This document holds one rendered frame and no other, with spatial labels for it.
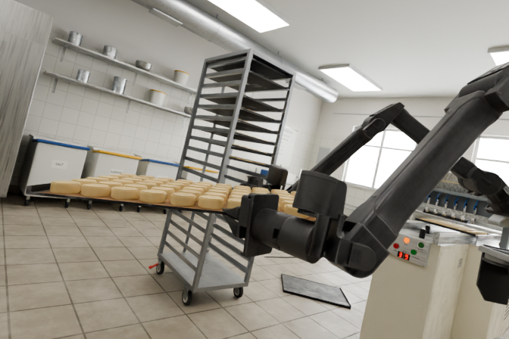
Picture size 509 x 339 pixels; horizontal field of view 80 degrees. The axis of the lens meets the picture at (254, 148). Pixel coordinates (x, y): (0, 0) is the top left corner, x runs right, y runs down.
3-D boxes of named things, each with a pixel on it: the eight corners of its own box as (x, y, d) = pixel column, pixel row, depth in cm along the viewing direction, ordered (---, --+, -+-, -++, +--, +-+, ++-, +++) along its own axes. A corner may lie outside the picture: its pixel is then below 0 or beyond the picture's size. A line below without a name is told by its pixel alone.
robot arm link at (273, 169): (293, 209, 101) (292, 203, 110) (304, 176, 100) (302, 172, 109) (259, 197, 102) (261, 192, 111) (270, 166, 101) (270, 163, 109)
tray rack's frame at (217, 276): (247, 297, 232) (298, 73, 239) (188, 305, 199) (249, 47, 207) (205, 262, 281) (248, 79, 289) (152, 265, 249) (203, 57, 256)
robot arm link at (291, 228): (307, 265, 40) (328, 267, 44) (320, 213, 41) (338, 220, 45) (268, 248, 45) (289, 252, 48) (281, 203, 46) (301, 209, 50)
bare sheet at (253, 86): (286, 89, 237) (286, 88, 237) (248, 71, 212) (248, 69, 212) (241, 92, 284) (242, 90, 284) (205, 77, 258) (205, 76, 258)
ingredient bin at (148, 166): (135, 213, 411) (148, 159, 415) (121, 202, 460) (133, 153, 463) (171, 216, 446) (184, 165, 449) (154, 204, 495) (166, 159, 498)
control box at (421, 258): (385, 250, 189) (389, 229, 190) (426, 266, 171) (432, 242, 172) (382, 251, 187) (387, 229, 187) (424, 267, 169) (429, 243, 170)
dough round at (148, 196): (138, 202, 56) (139, 191, 56) (139, 198, 61) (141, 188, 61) (166, 204, 58) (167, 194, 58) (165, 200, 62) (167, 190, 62)
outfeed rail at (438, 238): (493, 239, 305) (494, 232, 305) (497, 241, 302) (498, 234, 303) (431, 243, 169) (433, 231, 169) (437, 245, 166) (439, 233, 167)
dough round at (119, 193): (139, 200, 58) (141, 190, 58) (110, 200, 56) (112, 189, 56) (135, 197, 63) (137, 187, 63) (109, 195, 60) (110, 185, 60)
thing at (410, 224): (460, 230, 326) (460, 224, 326) (463, 231, 324) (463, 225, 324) (380, 227, 190) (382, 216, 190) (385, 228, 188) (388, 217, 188)
